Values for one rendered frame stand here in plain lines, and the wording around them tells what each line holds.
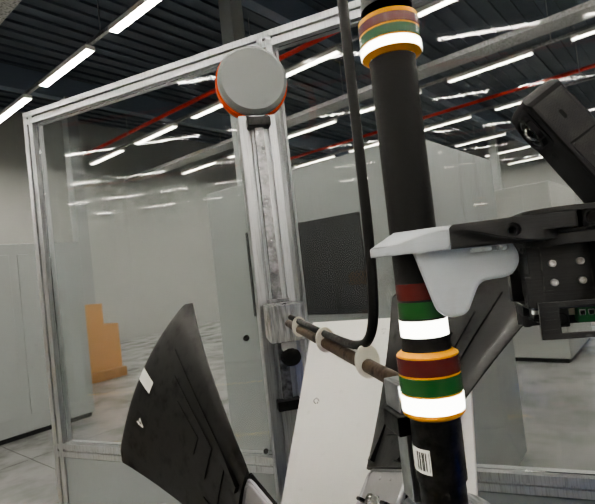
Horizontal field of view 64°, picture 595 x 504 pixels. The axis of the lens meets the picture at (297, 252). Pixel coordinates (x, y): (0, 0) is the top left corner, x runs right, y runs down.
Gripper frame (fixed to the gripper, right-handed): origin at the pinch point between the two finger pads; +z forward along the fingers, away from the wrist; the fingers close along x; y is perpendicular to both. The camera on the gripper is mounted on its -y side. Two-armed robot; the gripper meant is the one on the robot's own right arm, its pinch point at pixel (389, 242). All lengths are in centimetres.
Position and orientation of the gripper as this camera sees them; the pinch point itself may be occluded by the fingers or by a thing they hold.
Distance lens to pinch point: 35.3
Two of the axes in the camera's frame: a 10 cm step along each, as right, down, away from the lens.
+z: -9.7, 1.1, 2.3
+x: 2.3, 0.1, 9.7
